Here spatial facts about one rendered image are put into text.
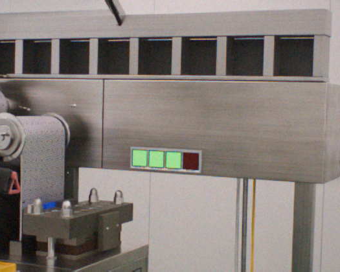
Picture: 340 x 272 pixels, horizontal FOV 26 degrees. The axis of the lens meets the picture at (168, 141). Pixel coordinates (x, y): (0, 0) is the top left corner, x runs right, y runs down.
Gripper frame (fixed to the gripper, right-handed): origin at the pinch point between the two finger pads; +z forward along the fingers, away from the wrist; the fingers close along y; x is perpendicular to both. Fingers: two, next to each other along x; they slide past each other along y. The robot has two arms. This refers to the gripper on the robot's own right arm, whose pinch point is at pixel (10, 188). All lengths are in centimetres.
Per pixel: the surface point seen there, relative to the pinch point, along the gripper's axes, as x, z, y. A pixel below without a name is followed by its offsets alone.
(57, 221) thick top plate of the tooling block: -6.6, 4.5, 16.2
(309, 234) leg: 13, 54, 76
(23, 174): 6.1, 3.9, 0.1
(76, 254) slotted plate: -12.9, 14.7, 19.3
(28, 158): 11.2, 3.9, -0.1
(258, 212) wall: 80, 262, -10
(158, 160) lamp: 24.2, 29.6, 30.1
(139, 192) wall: 84, 258, -95
